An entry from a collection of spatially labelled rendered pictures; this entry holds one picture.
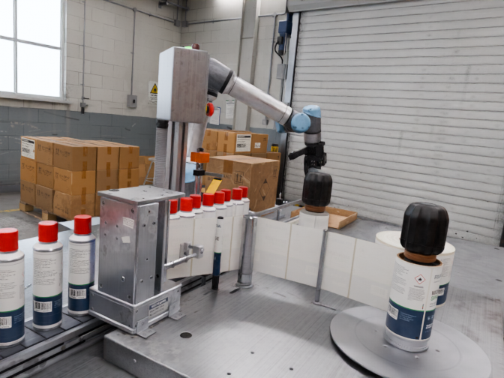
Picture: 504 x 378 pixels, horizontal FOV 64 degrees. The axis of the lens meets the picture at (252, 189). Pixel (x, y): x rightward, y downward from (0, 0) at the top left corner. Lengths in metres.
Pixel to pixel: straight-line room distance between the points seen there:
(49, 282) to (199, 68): 0.63
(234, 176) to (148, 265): 1.08
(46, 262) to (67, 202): 3.70
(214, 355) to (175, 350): 0.07
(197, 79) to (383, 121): 4.61
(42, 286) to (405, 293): 0.68
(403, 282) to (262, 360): 0.31
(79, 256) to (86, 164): 3.63
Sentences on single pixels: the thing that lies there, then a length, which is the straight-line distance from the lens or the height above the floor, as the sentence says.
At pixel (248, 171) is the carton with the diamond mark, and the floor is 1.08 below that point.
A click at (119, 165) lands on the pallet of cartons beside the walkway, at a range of 4.72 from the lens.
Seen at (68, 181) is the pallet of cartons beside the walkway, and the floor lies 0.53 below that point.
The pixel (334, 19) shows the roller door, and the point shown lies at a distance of 6.13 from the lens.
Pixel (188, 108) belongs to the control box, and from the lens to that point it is 1.10.
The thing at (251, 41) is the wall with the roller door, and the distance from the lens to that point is 6.98.
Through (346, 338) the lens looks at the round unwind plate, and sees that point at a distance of 0.89.
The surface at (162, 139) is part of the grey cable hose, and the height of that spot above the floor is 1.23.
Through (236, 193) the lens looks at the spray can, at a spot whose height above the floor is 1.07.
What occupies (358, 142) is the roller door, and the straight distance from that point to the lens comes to 5.72.
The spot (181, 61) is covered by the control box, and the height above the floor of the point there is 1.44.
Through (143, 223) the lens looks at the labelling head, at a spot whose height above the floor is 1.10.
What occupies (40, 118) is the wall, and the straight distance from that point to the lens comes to 6.73.
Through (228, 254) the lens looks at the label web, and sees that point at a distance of 1.05.
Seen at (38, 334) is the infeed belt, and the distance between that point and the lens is 0.89.
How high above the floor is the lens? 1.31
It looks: 10 degrees down
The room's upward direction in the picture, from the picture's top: 5 degrees clockwise
